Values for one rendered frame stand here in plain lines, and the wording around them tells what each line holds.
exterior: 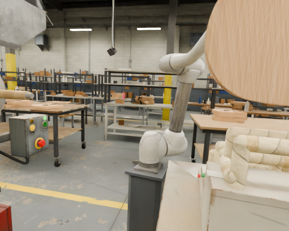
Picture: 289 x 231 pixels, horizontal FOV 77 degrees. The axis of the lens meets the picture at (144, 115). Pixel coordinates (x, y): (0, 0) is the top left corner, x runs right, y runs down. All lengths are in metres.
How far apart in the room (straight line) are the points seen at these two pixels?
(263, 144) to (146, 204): 1.14
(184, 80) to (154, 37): 10.87
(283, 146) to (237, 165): 0.09
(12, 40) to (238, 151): 0.62
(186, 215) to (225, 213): 0.20
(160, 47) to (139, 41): 1.34
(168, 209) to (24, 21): 0.70
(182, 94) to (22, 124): 0.95
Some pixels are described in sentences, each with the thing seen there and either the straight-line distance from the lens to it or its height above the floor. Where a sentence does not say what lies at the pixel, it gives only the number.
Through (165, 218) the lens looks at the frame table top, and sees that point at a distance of 0.60.
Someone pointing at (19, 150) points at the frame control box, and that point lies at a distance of 1.12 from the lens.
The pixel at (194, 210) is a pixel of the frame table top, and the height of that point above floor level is 0.93.
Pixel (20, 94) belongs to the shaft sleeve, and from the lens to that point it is 0.76.
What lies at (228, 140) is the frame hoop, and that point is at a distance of 0.49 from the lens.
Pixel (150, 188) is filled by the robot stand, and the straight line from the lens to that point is 1.37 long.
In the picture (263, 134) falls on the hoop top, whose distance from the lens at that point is 0.50.
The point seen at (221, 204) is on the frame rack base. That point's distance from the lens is 0.44.
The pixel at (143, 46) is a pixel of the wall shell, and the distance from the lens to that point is 12.07.
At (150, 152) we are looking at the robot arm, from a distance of 1.32.
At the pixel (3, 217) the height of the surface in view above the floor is 0.58.
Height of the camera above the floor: 1.30
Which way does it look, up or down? 9 degrees down
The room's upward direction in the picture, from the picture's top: 3 degrees clockwise
